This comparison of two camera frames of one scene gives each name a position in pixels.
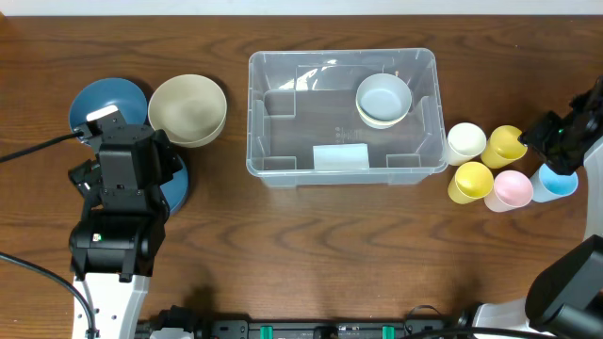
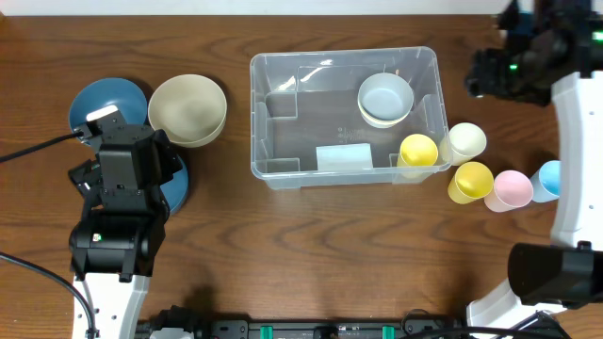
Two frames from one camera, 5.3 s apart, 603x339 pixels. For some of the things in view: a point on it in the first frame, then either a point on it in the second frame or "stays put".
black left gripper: x=169 y=160 stays put
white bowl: x=382 y=125 stays put
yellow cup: x=502 y=147 to x=417 y=155
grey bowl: x=383 y=97 stays put
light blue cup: x=547 y=185 stays put
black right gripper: x=534 y=137 to x=483 y=73
